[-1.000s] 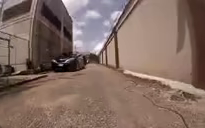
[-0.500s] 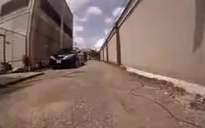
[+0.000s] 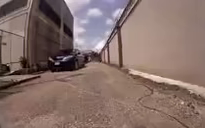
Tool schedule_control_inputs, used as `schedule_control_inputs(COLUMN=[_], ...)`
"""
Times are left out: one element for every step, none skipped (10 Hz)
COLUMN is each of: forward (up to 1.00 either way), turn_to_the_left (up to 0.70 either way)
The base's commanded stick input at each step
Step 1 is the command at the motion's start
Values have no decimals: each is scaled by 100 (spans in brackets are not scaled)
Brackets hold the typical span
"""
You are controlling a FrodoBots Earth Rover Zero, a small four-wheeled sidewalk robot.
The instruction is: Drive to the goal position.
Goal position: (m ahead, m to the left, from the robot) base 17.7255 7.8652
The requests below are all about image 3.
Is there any vehicle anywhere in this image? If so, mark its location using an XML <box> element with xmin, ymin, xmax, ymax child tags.
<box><xmin>82</xmin><ymin>49</ymin><xmax>94</xmax><ymax>64</ymax></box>

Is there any brownish worn road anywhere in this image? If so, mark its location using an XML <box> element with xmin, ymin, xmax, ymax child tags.
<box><xmin>0</xmin><ymin>61</ymin><xmax>205</xmax><ymax>128</ymax></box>

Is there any dark blue car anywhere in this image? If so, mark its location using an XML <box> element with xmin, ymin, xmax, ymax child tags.
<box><xmin>47</xmin><ymin>48</ymin><xmax>87</xmax><ymax>73</ymax></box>

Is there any grey concrete building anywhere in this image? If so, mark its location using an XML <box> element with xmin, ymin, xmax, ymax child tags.
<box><xmin>23</xmin><ymin>0</ymin><xmax>75</xmax><ymax>68</ymax></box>

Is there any pale concrete kerb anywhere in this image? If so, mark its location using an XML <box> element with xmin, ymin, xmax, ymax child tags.
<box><xmin>128</xmin><ymin>68</ymin><xmax>205</xmax><ymax>104</ymax></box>

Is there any bush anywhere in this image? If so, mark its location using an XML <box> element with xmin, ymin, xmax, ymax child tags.
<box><xmin>18</xmin><ymin>55</ymin><xmax>30</xmax><ymax>70</ymax></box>

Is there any grey concrete slab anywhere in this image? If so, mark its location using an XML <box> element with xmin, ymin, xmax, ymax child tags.
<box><xmin>0</xmin><ymin>73</ymin><xmax>42</xmax><ymax>93</ymax></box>

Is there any white building with gate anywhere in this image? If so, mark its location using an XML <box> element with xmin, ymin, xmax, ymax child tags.
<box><xmin>0</xmin><ymin>0</ymin><xmax>33</xmax><ymax>73</ymax></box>

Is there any beige wall with posts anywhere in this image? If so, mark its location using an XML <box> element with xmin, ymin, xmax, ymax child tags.
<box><xmin>99</xmin><ymin>0</ymin><xmax>205</xmax><ymax>90</ymax></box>

